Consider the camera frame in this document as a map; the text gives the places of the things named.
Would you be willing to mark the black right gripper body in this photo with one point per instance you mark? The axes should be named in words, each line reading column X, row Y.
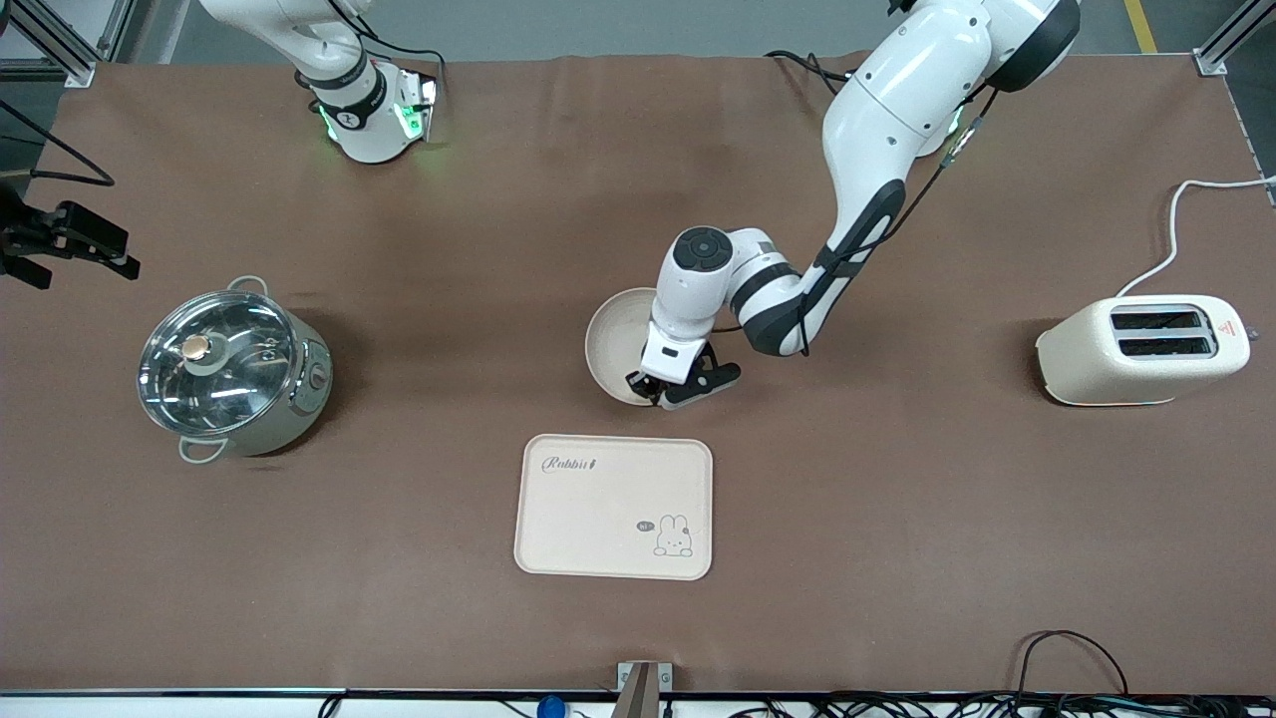
column 40, row 237

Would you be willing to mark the cream round plate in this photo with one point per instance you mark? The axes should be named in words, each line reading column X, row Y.
column 613, row 344

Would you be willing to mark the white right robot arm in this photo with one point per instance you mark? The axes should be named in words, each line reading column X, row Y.
column 369, row 130

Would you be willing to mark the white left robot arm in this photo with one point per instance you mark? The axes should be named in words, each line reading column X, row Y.
column 897, row 100

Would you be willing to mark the cream rabbit print tray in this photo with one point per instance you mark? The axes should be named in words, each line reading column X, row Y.
column 598, row 519

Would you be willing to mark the glass pot lid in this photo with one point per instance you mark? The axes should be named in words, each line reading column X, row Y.
column 239, row 379

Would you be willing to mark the silver cooking pot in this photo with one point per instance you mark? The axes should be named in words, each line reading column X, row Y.
column 299, row 409

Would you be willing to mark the brown table mat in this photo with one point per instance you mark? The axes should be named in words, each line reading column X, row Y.
column 399, row 249

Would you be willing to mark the small blue round object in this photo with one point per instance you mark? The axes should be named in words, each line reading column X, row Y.
column 550, row 708

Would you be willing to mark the cream two-slot toaster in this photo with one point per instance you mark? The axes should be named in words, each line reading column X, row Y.
column 1097, row 359

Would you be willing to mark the aluminium frame post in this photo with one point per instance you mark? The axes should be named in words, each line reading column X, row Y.
column 75, row 72
column 1209, row 62

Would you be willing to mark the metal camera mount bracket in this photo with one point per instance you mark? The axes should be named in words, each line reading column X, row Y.
column 643, row 693

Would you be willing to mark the metal connector bracket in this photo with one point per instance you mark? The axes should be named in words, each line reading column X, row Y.
column 419, row 105

